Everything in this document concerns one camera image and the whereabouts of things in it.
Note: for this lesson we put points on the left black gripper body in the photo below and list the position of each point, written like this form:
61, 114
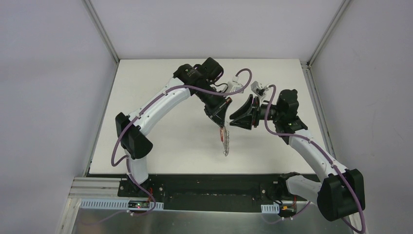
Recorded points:
216, 107

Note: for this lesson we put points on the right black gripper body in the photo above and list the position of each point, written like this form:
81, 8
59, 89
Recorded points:
254, 112

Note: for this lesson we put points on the metal keyring with red handle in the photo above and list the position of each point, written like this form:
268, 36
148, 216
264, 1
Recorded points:
224, 136

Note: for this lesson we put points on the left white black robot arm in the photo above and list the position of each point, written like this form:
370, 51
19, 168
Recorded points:
133, 129

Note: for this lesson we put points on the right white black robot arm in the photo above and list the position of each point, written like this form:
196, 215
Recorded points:
339, 192

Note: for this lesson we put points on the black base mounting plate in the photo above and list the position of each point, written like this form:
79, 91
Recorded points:
203, 192

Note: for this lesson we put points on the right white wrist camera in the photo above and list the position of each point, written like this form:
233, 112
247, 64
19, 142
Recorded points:
258, 89

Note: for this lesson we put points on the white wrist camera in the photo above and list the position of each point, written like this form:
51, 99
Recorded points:
258, 89
234, 86

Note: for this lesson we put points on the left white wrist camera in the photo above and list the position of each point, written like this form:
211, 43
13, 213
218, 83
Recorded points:
234, 86

